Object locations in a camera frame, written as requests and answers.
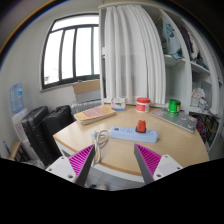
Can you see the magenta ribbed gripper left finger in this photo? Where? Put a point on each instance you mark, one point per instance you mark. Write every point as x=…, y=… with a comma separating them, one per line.
x=74, y=168

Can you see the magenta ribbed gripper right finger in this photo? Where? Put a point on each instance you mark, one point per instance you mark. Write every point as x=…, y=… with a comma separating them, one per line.
x=154, y=166

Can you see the red charger plug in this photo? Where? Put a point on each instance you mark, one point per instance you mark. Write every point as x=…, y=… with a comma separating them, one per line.
x=141, y=126

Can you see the blue power strip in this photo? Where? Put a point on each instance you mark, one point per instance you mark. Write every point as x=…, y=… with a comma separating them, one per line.
x=123, y=133

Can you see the round wooden table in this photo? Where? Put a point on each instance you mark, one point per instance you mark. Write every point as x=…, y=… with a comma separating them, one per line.
x=117, y=156

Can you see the water dispenser with blue bottle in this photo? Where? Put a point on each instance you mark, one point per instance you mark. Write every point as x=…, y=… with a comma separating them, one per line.
x=19, y=112

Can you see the black suitcase right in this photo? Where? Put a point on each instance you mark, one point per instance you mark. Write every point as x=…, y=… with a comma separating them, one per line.
x=58, y=119

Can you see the black suitcase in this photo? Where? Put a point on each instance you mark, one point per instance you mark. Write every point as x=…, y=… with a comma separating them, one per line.
x=58, y=119
x=32, y=125

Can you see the grey laptop with stickers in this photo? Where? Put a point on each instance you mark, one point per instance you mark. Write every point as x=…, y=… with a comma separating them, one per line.
x=181, y=120

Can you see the tan book stack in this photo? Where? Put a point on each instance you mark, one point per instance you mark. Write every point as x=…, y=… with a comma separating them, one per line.
x=94, y=114

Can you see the black suitcase left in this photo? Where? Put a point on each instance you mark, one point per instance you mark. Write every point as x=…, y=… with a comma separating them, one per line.
x=32, y=125

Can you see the white radiator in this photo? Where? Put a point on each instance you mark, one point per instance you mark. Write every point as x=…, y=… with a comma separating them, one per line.
x=77, y=107

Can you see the white jar red lid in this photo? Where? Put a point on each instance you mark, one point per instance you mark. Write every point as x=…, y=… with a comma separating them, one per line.
x=143, y=104

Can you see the green can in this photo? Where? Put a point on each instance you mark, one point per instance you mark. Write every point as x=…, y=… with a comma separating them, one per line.
x=174, y=107

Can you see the small white tissue box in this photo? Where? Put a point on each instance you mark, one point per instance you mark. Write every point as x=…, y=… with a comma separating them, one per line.
x=118, y=104

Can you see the cardboard box on radiator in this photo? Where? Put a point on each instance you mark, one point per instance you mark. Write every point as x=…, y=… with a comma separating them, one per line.
x=86, y=86

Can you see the white curtain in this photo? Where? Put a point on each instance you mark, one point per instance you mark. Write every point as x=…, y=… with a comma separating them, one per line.
x=134, y=62

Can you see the white shelving unit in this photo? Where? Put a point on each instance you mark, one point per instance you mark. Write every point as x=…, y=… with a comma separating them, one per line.
x=193, y=73

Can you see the black framed window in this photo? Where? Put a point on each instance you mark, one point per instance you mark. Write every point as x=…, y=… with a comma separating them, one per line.
x=71, y=51

